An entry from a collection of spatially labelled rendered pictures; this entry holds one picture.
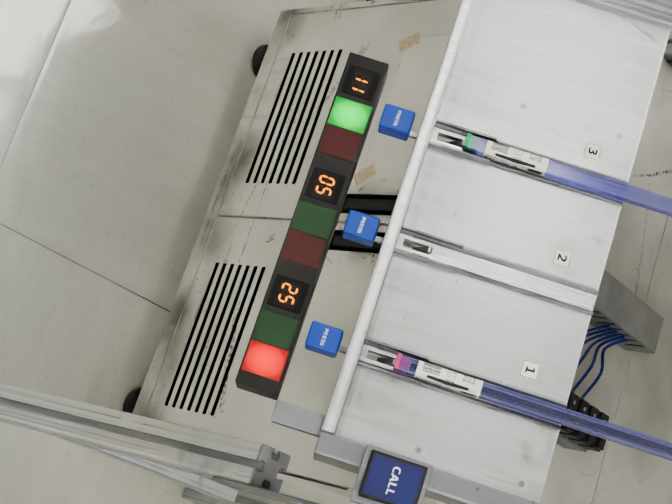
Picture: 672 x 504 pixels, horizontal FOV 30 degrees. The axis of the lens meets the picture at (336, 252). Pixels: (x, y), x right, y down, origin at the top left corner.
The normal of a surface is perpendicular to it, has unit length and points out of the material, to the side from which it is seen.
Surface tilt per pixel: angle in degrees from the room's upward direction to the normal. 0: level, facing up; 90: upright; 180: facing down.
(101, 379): 0
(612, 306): 0
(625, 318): 0
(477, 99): 48
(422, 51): 90
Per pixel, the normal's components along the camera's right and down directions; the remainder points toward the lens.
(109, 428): -0.61, -0.39
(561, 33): 0.03, -0.25
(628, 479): 0.73, 0.05
